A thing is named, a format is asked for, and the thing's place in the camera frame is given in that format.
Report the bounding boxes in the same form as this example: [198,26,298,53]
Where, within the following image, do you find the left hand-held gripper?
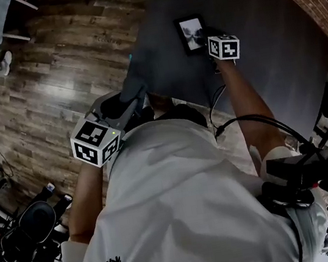
[63,87,160,172]

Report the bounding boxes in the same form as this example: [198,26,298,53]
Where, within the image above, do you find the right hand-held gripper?
[201,21,245,75]

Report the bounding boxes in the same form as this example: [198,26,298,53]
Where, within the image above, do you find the black picture frame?
[172,12,213,58]

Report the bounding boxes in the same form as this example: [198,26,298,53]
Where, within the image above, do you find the dark grey cloth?
[112,52,151,105]

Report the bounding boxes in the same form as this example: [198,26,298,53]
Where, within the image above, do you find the person's left forearm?
[57,158,122,248]

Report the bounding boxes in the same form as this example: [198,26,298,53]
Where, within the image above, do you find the person's right forearm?
[216,50,293,178]

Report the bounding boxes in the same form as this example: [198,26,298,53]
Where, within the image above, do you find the person's black trousers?
[148,98,209,136]

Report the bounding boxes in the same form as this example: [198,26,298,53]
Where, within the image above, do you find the black office chair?
[0,198,65,262]

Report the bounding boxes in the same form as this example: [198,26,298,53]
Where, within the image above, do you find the person's white shirt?
[41,94,328,262]

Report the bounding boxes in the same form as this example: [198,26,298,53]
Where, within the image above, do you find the black chest-mounted equipment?
[255,144,328,220]

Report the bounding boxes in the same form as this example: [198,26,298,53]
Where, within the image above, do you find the white table frame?
[0,0,44,46]

